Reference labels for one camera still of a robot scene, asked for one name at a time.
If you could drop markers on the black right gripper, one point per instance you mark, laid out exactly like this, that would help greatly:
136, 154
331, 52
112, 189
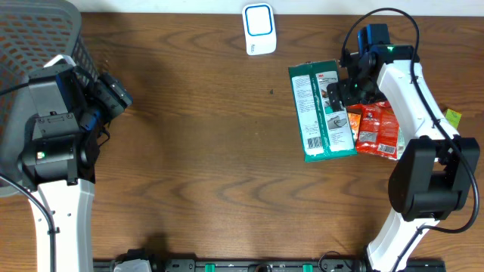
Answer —
343, 85

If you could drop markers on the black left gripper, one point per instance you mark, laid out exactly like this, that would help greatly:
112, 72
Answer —
114, 93

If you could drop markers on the orange snack box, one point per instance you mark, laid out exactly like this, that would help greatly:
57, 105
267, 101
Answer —
354, 121

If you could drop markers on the red chips bag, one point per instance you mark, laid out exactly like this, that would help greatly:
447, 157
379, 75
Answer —
378, 132

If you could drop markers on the green snack bag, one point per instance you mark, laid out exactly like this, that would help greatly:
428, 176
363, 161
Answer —
325, 133

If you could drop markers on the green yellow juice carton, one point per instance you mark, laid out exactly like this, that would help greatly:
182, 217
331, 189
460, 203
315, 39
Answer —
453, 117

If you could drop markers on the light blue snack packet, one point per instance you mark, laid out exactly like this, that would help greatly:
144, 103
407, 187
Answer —
400, 146

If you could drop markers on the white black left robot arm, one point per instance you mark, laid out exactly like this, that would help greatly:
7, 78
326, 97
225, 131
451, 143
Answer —
58, 159

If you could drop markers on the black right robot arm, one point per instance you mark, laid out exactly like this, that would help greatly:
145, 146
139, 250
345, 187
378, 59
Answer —
435, 173

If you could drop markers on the white barcode scanner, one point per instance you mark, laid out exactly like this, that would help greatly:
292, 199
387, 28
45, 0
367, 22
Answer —
259, 29

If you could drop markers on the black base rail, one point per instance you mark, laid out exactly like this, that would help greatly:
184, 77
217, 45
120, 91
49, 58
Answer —
327, 264

